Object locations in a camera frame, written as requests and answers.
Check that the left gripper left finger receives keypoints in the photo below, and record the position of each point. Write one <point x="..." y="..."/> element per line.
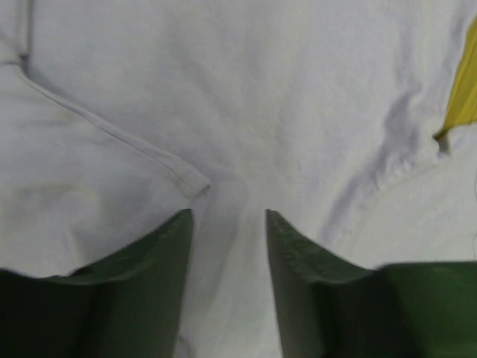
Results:
<point x="124" y="305"/>

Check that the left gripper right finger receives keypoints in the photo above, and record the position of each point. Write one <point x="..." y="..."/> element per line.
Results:
<point x="329" y="307"/>

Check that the purple t shirt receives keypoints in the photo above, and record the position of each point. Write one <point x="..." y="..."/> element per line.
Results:
<point x="355" y="120"/>

